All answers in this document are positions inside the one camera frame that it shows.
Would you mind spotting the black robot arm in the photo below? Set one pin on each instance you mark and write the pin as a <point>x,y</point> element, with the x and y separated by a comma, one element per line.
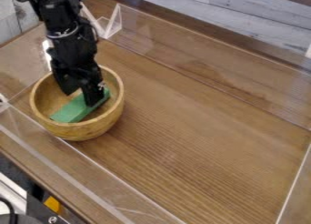
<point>60,16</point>

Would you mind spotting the clear acrylic corner bracket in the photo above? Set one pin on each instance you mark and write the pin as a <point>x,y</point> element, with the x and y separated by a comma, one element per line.
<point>107,26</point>

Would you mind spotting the brown wooden bowl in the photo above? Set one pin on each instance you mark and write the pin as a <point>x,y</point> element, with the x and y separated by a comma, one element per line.
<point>47,99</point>

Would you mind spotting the green rectangular block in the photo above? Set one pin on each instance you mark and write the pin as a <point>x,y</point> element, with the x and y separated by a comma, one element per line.
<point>76,110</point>

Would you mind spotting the clear acrylic front barrier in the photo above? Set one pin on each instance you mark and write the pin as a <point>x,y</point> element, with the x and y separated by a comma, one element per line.
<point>99,197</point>

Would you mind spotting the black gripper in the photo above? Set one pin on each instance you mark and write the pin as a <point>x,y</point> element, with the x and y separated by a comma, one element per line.
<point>73,65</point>

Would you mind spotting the yellow black device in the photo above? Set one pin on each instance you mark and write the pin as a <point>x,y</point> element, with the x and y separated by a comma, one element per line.
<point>39,211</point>

